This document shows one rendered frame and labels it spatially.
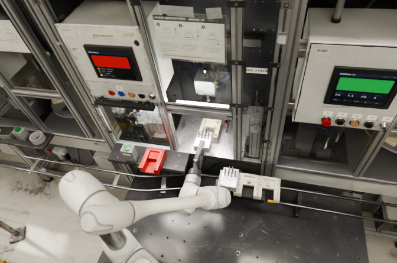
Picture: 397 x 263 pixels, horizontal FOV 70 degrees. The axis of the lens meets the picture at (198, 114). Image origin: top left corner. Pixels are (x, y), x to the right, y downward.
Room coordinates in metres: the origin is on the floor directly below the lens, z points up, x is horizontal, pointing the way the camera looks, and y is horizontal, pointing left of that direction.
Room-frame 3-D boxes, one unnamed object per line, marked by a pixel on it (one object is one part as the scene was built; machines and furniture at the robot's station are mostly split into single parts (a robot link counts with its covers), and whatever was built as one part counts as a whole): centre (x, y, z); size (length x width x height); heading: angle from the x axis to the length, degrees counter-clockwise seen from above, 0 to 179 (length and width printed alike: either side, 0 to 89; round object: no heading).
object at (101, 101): (1.15, 0.40, 1.37); 0.36 x 0.04 x 0.04; 70
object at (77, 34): (1.28, 0.35, 1.60); 0.42 x 0.29 x 0.46; 70
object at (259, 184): (0.80, -0.23, 0.84); 0.36 x 0.14 x 0.10; 70
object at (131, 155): (1.11, 0.47, 0.97); 0.08 x 0.08 x 0.12; 70
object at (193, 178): (0.79, 0.09, 1.03); 0.09 x 0.06 x 0.09; 70
